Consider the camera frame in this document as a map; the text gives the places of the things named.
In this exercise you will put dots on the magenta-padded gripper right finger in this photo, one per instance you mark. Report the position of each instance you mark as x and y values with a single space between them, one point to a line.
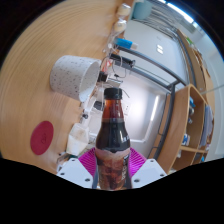
147 171

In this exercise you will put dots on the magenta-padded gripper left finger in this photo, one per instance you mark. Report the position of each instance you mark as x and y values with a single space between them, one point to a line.
77 171

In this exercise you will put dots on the dark cola drink bottle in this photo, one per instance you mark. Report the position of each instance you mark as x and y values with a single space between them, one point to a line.
112 143

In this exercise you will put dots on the crumpled white tissue bag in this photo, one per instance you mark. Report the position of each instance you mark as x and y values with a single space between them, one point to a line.
78 138

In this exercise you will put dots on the flat round red coaster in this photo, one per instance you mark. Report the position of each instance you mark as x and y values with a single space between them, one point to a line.
42 138

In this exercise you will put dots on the white speckled cup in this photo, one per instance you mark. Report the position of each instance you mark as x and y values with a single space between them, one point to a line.
70 76

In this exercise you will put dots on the black cylinder gadget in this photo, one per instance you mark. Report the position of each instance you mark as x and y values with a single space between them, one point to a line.
121 60

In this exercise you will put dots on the blue white tube bottle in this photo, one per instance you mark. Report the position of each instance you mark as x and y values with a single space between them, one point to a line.
125 43

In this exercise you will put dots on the small white round roll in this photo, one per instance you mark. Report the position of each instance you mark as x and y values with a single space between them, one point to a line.
124 9
120 25

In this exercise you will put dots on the teal bed cushion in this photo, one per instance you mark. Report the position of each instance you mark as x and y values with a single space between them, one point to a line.
141 9

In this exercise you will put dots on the wooden wall shelf unit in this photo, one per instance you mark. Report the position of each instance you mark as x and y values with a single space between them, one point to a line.
175 133

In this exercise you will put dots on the grey metal bed frame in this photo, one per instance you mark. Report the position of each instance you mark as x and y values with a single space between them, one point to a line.
153 63

